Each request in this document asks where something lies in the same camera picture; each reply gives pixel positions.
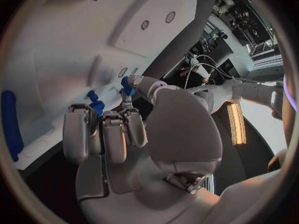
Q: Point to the blue plug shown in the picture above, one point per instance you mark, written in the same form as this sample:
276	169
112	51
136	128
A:
126	85

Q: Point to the white task board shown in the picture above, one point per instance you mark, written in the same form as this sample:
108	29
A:
70	41

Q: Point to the small blue peg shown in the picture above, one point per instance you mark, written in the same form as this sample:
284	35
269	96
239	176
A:
93	95

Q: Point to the thin blue cylinder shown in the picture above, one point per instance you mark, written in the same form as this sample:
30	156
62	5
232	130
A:
11	125

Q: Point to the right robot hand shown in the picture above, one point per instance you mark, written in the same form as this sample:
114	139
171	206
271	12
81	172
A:
182	127

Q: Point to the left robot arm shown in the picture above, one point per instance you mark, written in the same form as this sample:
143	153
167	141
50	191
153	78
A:
252	91

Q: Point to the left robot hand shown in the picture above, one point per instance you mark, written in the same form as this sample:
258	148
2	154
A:
144	85

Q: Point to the glowing light bar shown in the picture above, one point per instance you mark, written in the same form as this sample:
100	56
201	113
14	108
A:
237	123

